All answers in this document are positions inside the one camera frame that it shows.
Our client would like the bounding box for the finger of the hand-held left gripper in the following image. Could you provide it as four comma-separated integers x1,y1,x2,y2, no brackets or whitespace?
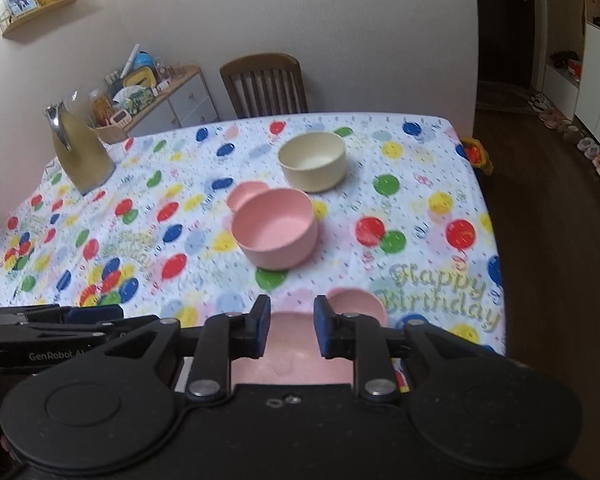
0,304,126,344

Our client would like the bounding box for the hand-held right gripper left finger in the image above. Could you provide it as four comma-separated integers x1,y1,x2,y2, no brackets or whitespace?
99,294,272,402

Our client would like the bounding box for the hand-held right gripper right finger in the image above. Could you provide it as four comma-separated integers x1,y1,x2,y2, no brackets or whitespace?
313,294,482,402

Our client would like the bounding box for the pink bear-shaped plate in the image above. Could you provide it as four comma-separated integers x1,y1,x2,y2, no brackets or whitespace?
229,287,389,386

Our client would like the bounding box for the pink bowl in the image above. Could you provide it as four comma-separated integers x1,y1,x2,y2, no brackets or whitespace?
231,187,319,268

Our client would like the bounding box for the pink heart-shaped dish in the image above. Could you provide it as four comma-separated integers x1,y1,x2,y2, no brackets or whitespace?
226,182,268,216

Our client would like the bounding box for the cream bowl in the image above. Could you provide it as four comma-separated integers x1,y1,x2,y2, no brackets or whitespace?
278,131,347,193

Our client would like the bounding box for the balloon printed tablecloth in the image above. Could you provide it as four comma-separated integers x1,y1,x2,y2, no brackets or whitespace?
0,111,507,361

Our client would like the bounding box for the gold thermos jug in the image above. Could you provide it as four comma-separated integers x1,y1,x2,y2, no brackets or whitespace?
44,91,117,196

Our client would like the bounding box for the large glass jar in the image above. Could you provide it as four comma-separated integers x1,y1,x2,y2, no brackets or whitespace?
90,89,114,127

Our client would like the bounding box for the green patterned tissue box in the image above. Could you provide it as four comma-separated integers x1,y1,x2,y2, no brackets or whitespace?
112,86,157,113

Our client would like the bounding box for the red yellow plastic toy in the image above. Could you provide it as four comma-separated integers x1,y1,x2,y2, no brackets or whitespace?
461,136,495,176

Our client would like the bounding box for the white drawer side cabinet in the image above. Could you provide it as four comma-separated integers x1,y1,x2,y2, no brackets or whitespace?
92,64,220,143

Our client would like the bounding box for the yellow storage box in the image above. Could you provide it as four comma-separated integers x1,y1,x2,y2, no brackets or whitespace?
122,67,157,92

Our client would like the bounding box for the white tube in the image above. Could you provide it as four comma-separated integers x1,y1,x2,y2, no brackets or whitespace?
120,45,140,78

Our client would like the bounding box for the brown wooden chair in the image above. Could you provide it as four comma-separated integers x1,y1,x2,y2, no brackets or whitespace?
219,53,309,119

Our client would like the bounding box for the row of shoes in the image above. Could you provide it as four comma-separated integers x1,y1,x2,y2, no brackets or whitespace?
527,90,600,196

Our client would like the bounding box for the dark door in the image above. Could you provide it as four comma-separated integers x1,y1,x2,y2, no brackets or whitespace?
477,0,537,86

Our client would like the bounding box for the wooden wall shelf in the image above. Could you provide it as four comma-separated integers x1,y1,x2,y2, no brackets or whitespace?
0,0,91,36

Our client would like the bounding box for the white wall cabinet unit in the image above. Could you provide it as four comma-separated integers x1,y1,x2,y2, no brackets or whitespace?
542,17,600,143

